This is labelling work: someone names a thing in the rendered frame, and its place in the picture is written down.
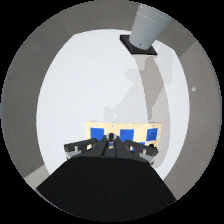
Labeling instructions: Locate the blue and cream chessboard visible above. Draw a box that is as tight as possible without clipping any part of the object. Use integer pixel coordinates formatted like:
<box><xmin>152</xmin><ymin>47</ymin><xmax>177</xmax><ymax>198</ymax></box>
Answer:
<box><xmin>85</xmin><ymin>121</ymin><xmax>162</xmax><ymax>147</ymax></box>

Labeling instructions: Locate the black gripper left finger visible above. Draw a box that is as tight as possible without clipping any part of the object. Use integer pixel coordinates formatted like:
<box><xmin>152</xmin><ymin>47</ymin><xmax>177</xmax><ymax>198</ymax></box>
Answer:
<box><xmin>64</xmin><ymin>133</ymin><xmax>110</xmax><ymax>160</ymax></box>

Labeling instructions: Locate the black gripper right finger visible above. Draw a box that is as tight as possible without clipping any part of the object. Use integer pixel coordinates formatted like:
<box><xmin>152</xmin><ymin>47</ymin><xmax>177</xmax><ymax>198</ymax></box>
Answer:
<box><xmin>113</xmin><ymin>133</ymin><xmax>158</xmax><ymax>166</ymax></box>

